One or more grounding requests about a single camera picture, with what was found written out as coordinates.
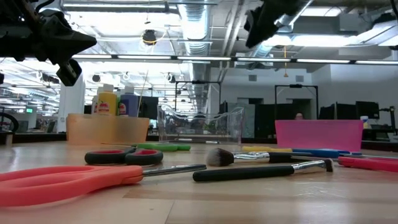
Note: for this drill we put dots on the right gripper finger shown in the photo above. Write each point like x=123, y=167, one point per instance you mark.
x=262, y=26

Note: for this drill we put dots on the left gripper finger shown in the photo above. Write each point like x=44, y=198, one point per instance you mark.
x=69, y=73
x=68, y=34

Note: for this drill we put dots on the white paint bottle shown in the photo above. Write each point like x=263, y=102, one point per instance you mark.
x=95, y=104

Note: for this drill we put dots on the yellow paint bottle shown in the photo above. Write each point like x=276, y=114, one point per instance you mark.
x=107, y=104

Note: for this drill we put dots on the green paint bottle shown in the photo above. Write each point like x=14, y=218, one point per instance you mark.
x=118, y=104

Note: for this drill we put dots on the blue paint bottle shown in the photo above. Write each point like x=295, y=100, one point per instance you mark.
x=130, y=104

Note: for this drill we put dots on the black brush silver ferrule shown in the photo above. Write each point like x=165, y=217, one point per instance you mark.
x=242, y=173

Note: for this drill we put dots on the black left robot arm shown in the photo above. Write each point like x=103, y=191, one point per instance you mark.
x=12, y=7

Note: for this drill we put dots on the small black ceiling reel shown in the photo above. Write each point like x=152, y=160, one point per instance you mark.
x=96, y=77
x=169, y=77

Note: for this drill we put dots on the green exit sign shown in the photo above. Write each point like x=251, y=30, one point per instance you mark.
x=29, y=110

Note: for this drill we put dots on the orange translucent plastic bin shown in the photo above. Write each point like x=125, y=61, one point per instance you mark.
x=109, y=130

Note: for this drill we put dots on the black monitor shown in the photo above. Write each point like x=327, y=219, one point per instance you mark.
x=337, y=112
x=367, y=109
x=149, y=107

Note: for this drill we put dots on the black red-lined scissors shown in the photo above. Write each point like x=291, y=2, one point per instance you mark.
x=109, y=161

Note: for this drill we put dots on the person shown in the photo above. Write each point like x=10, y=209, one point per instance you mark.
x=299, y=116

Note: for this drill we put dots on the clear plastic bin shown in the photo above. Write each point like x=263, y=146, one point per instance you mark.
x=199, y=127

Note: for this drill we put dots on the red translucent plastic bin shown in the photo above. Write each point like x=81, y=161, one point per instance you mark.
x=320, y=135

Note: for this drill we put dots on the black aluminium rig frame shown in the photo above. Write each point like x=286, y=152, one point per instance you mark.
x=233, y=58

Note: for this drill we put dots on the silver ventilation duct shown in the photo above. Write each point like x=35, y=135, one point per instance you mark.
x=196, y=18

